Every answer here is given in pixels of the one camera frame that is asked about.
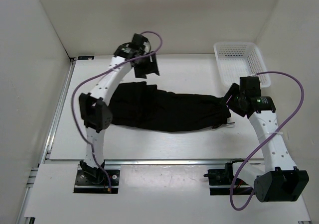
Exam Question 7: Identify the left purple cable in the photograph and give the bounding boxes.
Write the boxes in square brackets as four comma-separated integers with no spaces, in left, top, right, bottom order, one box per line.
[72,31,164,192]

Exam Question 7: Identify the black trousers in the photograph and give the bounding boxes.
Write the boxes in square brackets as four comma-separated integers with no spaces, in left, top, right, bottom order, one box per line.
[109,82,231,132]

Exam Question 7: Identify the white plastic mesh basket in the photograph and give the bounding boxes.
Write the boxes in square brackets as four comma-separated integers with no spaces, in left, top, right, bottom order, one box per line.
[214,42,267,89]

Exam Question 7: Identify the aluminium front rail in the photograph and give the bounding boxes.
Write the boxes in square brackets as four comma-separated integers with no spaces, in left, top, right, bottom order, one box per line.
[104,158,265,167]

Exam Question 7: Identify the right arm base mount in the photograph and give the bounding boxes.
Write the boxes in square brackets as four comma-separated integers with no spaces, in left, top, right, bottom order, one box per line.
[203,163,253,196]

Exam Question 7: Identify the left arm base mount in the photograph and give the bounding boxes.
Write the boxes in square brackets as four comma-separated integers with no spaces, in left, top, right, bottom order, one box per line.
[73,167,120,194]

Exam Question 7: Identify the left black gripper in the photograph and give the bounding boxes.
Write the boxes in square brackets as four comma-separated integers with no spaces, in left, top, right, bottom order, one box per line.
[134,51,160,79]

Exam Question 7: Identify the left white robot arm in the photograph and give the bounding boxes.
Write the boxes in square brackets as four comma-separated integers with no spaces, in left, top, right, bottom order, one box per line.
[79,32,159,184]

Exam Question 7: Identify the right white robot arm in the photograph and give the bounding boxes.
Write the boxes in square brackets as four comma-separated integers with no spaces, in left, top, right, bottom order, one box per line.
[224,76,309,202]

